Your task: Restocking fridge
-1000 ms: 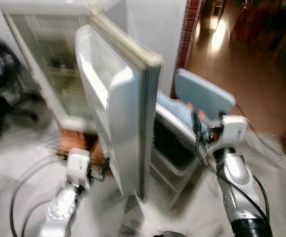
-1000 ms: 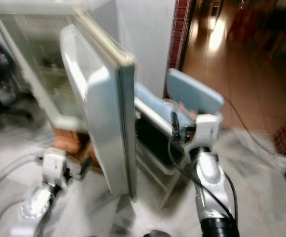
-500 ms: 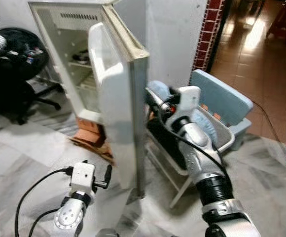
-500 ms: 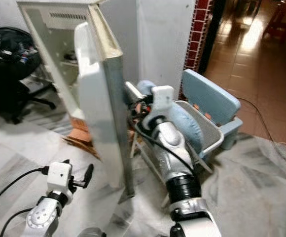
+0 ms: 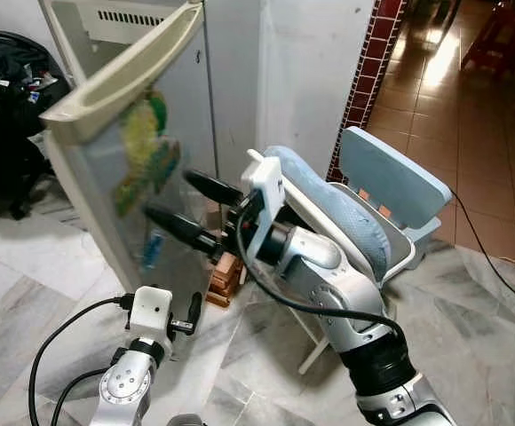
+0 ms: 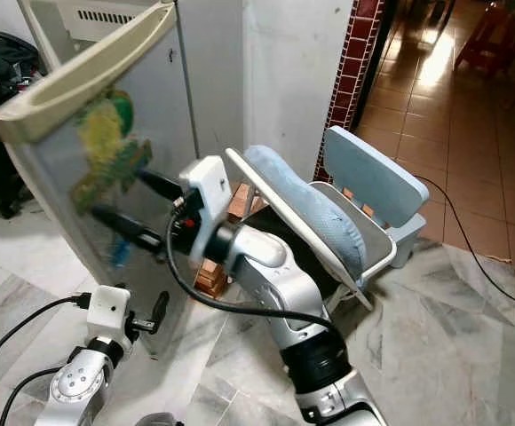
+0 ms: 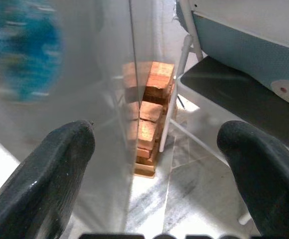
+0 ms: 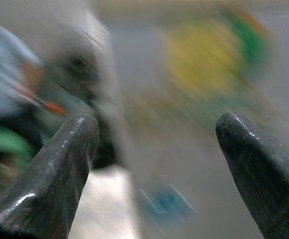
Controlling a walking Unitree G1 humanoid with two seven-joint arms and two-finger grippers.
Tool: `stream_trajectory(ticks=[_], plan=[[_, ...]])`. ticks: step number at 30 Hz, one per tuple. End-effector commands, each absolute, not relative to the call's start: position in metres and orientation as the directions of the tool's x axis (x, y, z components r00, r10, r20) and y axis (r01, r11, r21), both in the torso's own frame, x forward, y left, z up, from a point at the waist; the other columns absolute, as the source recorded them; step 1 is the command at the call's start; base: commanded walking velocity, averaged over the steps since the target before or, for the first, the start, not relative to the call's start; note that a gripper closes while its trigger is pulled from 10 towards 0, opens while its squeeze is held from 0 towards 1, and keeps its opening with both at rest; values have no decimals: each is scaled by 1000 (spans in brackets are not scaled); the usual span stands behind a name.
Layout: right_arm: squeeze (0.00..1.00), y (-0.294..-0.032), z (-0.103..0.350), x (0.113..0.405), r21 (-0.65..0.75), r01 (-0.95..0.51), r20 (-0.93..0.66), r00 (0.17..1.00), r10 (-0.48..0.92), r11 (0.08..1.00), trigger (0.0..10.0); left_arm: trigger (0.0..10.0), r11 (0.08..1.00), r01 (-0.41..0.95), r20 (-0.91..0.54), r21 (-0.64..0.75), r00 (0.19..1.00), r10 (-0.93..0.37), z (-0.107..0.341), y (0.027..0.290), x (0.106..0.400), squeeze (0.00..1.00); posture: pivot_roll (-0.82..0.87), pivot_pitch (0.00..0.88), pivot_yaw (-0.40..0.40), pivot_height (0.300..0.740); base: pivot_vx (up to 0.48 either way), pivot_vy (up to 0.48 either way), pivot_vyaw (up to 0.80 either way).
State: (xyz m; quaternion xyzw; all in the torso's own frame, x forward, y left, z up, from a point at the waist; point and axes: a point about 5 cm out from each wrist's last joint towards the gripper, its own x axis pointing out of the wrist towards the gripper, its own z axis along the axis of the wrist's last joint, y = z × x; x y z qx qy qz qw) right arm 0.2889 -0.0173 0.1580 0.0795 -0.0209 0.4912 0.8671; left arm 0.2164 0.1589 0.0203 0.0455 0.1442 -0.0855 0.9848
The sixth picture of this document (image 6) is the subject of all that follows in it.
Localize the silver fridge door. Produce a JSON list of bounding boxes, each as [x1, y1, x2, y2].
[[0, 0, 181, 299]]

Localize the green Fresh sticker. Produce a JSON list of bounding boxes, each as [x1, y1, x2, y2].
[[70, 88, 157, 216]]

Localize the red tiled pillar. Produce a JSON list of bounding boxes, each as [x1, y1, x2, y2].
[[314, 0, 388, 184]]

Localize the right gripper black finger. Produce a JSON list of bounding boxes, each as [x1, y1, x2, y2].
[[138, 169, 189, 201], [91, 206, 177, 256]]

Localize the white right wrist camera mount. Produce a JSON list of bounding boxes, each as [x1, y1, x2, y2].
[[178, 154, 237, 259]]

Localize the small blue sticker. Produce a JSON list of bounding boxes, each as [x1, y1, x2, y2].
[[110, 234, 135, 269]]

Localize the black floor cable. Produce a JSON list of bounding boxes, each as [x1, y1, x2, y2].
[[407, 172, 515, 309]]

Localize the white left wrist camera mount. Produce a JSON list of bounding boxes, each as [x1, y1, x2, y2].
[[85, 283, 131, 346]]

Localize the light blue folding chair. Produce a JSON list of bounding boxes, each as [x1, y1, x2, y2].
[[225, 123, 432, 313]]

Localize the orange brick fridge base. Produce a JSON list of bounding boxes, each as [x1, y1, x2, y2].
[[194, 182, 264, 300]]

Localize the red plastic stool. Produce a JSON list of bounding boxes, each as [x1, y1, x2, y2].
[[452, 4, 515, 78]]

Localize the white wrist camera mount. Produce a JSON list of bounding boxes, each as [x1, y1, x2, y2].
[[178, 154, 237, 259], [85, 283, 131, 346]]

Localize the black office chair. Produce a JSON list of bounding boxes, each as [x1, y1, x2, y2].
[[0, 30, 33, 221]]

